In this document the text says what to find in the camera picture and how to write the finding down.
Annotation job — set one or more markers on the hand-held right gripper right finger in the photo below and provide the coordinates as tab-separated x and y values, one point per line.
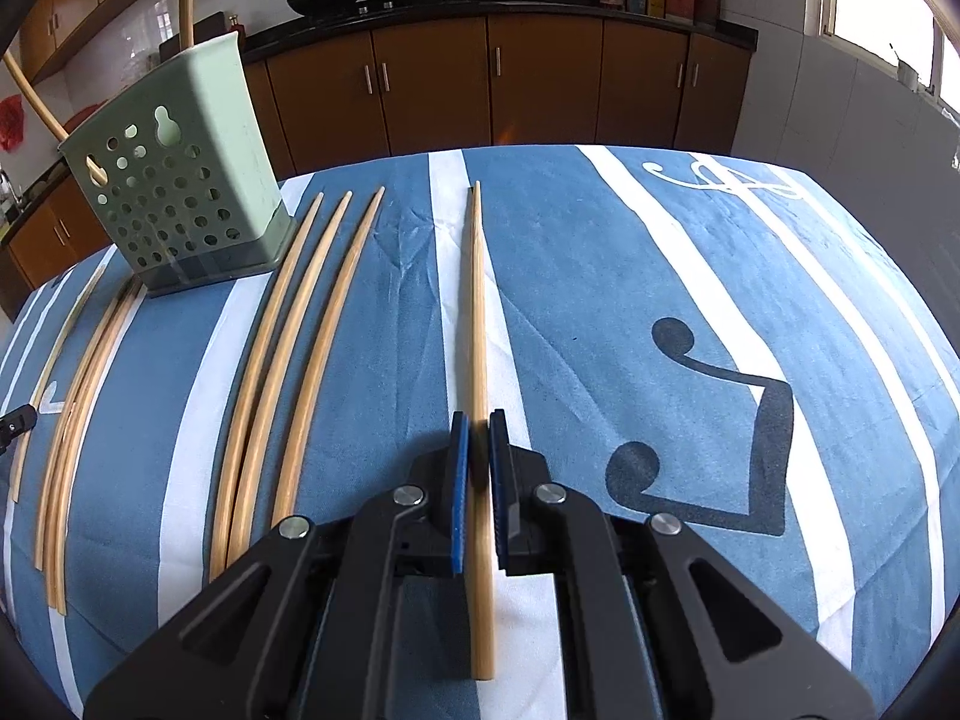
499	495

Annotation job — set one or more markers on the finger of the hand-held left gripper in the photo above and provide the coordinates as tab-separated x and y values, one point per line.
16	424

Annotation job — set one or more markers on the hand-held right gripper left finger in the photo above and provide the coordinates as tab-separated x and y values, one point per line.
459	495

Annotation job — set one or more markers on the green perforated utensil holder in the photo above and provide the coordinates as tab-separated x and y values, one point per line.
217	165

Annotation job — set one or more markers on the brown side base cabinets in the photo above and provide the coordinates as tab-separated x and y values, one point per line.
52	232

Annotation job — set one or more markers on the blue white striped tablecloth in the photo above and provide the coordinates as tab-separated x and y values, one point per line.
600	315

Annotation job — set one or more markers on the sink faucet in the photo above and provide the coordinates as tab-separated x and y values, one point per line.
7	191

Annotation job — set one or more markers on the red plastic bag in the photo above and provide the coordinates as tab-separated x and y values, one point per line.
10	124

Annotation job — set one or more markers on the red basin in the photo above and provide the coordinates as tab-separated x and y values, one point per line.
86	120

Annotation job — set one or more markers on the brown kitchen base cabinets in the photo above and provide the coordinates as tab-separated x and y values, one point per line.
547	82

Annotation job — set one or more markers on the black kitchen countertop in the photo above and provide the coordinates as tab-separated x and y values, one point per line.
525	1

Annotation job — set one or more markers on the small cup on windowsill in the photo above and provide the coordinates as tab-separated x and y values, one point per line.
907	76

